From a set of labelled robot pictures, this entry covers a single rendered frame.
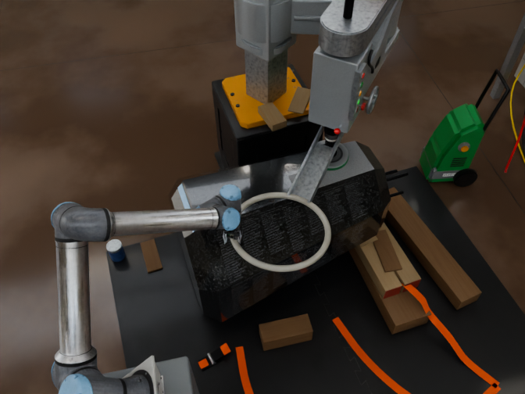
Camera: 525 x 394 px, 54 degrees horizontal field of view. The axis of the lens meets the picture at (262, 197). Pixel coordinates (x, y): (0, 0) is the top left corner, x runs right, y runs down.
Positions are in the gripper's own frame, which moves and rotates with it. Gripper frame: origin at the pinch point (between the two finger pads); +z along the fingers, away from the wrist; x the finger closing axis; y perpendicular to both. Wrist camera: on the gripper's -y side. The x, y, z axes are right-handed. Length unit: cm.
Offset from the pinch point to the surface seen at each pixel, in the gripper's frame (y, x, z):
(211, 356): 18, -15, 87
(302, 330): 10, 39, 76
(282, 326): 7, 28, 76
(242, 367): 25, 3, 89
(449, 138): -109, 153, 34
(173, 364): 58, -26, 9
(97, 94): -233, -117, 80
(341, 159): -51, 62, -3
